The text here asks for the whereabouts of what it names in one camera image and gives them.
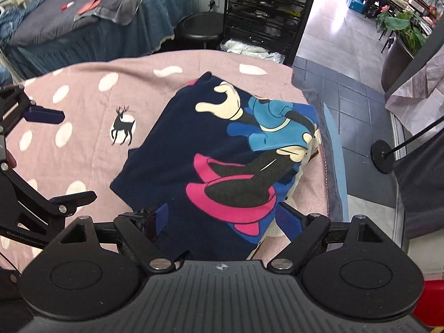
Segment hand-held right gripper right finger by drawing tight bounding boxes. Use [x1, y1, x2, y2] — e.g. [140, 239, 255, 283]
[267, 203, 382, 273]

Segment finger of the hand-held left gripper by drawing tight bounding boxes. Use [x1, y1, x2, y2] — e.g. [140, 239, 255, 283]
[0, 86, 65, 136]
[3, 171, 98, 229]

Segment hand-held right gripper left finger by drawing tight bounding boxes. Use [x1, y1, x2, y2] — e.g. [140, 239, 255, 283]
[60, 204, 177, 273]

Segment navy cartoon print long-sleeve shirt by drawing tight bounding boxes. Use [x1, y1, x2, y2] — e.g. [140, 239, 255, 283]
[110, 71, 320, 261]

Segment person's left hand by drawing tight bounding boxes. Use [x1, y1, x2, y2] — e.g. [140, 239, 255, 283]
[0, 151, 17, 169]

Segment pink polka dot deer blanket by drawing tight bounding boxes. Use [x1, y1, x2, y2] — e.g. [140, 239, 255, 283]
[0, 49, 329, 271]

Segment light blue mattress sheet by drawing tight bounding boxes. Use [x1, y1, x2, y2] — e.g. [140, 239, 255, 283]
[321, 102, 349, 223]

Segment dark grey bed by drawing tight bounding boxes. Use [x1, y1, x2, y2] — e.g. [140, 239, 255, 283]
[7, 0, 181, 47]
[7, 0, 191, 79]

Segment crumpled blue cloth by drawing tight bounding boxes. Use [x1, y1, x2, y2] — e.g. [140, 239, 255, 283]
[0, 0, 54, 44]

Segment black stand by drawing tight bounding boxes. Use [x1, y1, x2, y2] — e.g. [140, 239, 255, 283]
[370, 113, 444, 175]

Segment pink cloth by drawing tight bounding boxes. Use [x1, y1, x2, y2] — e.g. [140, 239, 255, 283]
[77, 0, 102, 16]

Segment dark grey cloth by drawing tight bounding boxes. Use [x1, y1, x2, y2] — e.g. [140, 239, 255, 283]
[392, 118, 444, 240]

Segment red plastic object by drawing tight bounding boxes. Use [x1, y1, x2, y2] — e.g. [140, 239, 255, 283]
[414, 279, 444, 328]

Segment black round stool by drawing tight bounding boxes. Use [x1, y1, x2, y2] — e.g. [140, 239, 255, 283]
[176, 13, 225, 51]

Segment white plastic bags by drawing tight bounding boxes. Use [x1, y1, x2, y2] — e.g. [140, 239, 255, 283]
[219, 39, 286, 65]

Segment dark plant pot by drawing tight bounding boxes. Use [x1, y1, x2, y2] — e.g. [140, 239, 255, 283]
[381, 36, 417, 92]

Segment grey hanging cloth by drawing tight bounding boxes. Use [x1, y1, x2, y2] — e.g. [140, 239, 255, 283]
[384, 36, 444, 136]

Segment black shelf rack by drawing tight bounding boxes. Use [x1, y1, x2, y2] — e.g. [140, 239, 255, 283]
[224, 0, 321, 65]

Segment green leafy plant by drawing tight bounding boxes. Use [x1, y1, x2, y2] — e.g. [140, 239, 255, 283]
[376, 5, 429, 54]

